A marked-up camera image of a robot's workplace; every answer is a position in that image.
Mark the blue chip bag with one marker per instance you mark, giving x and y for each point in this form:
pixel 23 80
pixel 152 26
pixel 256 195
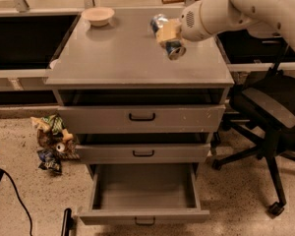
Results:
pixel 49 161

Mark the wooden stick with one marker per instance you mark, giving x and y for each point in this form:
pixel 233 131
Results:
pixel 172 1

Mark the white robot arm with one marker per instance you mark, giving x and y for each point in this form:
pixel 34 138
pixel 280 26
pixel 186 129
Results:
pixel 274 16

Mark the black office chair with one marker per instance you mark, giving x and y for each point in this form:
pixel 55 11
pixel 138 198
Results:
pixel 264 104

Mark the grey top drawer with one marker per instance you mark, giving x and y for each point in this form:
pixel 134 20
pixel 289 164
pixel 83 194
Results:
pixel 141 119

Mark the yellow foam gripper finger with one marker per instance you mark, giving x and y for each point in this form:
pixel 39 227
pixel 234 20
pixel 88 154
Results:
pixel 170 30

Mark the grey middle drawer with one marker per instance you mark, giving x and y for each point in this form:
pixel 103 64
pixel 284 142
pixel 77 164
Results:
pixel 152 153

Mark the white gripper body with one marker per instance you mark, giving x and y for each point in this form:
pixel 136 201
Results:
pixel 191 26

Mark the white bowl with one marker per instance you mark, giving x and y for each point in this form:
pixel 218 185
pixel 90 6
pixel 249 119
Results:
pixel 98 16

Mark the grey bottom drawer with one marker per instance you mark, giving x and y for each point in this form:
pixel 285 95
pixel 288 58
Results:
pixel 144 194

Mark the grey drawer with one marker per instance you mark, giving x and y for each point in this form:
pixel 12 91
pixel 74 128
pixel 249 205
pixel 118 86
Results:
pixel 152 153
pixel 141 119
pixel 144 194

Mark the black floor object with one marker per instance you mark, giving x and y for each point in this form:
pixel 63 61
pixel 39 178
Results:
pixel 67 222

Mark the redbull can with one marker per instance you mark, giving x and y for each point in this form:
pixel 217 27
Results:
pixel 173 48

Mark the grey drawer cabinet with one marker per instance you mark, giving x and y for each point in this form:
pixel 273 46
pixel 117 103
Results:
pixel 122 65

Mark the crumpled snack bags pile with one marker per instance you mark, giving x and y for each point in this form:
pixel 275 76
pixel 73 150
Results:
pixel 52 133

